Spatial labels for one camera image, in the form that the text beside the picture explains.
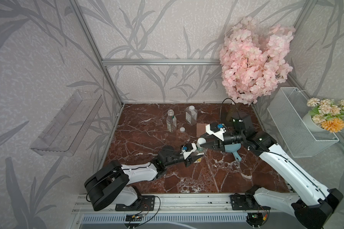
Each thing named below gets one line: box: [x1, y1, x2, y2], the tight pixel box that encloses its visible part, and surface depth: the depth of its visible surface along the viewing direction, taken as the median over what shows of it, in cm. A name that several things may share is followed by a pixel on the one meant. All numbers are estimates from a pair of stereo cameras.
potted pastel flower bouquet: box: [301, 97, 344, 134], surface depth 57 cm
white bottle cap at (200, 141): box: [196, 137, 207, 148], surface depth 64 cm
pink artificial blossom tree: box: [219, 16, 296, 105], surface depth 66 cm
